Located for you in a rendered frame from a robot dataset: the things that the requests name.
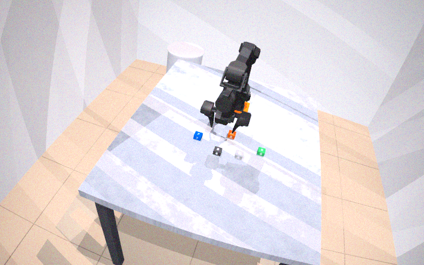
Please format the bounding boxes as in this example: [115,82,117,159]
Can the blue block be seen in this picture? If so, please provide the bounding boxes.
[193,131,203,141]

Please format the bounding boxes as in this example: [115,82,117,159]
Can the orange block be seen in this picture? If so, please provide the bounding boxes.
[227,130,236,139]

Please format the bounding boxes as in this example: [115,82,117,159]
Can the green block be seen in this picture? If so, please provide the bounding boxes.
[257,147,266,156]

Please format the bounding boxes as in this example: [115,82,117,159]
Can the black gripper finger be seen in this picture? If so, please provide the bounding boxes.
[204,112,215,128]
[232,119,243,134]

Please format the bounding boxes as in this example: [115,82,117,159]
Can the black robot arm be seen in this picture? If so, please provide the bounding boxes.
[215,42,261,125]

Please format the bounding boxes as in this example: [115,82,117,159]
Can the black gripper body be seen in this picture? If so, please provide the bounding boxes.
[200,100,251,127]

